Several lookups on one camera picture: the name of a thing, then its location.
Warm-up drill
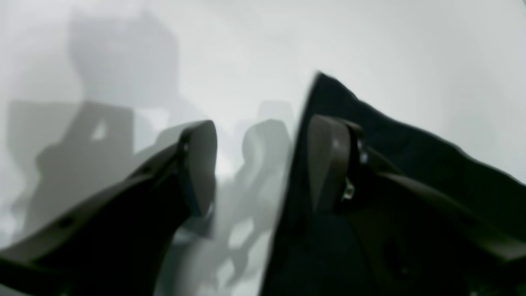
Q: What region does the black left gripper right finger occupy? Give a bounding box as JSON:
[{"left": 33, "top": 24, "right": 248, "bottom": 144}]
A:
[{"left": 307, "top": 115, "right": 525, "bottom": 296}]

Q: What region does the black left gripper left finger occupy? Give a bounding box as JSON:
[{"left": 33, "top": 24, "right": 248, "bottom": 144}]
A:
[{"left": 1, "top": 120, "right": 217, "bottom": 296}]

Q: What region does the black t-shirt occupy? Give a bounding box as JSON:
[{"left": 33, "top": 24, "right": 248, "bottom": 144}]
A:
[{"left": 259, "top": 72, "right": 525, "bottom": 296}]

